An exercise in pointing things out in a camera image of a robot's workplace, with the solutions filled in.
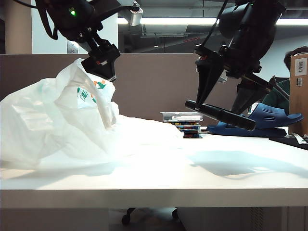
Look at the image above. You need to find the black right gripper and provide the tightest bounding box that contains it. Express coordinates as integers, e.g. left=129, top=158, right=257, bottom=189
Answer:
left=194, top=40, right=274, bottom=116

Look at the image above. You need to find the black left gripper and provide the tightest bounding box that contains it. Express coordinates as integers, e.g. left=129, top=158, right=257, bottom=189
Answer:
left=81, top=36, right=121, bottom=82

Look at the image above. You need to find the black power bank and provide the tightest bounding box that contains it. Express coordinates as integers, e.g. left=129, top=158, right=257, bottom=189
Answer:
left=184, top=100, right=256, bottom=132

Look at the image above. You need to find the white translucent plastic bag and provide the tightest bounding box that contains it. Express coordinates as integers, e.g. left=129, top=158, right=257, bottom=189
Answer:
left=0, top=57, right=193, bottom=170

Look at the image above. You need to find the brown desk partition panel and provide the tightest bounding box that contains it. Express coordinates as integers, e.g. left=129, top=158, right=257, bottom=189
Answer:
left=0, top=53, right=249, bottom=121

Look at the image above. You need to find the stack of colourful card boxes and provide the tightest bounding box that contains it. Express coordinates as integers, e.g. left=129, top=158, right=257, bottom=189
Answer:
left=168, top=121, right=202, bottom=139

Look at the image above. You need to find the black grey diagonal bar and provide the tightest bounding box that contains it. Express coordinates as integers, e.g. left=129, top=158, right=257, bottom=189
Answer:
left=269, top=76, right=290, bottom=101

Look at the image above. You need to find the person in green shirt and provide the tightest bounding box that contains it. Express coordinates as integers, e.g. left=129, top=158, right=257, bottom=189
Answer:
left=261, top=45, right=308, bottom=116

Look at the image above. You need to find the brown cardboard box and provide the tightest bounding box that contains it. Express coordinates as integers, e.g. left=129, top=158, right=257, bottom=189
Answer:
left=288, top=54, right=308, bottom=137

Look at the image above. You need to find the black desk mat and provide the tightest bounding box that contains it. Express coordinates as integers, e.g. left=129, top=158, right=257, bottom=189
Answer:
left=269, top=134, right=308, bottom=152

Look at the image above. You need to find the long ceiling light strip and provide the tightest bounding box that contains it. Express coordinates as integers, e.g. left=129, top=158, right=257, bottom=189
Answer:
left=117, top=17, right=308, bottom=26

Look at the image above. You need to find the white wrapped packet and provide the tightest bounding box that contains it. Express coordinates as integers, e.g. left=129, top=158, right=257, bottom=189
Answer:
left=290, top=133, right=308, bottom=145

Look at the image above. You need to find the beige building column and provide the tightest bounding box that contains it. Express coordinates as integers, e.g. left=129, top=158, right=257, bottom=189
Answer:
left=4, top=0, right=33, bottom=55

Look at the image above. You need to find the metal wall switch plate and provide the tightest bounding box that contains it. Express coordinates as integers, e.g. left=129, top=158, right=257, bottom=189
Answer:
left=67, top=39, right=80, bottom=55

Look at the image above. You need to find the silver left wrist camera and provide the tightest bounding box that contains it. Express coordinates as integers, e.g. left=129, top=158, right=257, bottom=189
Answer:
left=129, top=3, right=143, bottom=27

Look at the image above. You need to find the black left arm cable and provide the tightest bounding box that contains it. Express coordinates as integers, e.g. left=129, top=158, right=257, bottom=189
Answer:
left=14, top=0, right=59, bottom=41

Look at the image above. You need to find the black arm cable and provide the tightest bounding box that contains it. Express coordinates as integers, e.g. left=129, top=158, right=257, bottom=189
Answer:
left=202, top=0, right=229, bottom=49
left=14, top=0, right=59, bottom=41

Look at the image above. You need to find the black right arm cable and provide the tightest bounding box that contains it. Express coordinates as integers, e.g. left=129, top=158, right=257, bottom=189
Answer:
left=202, top=0, right=229, bottom=49

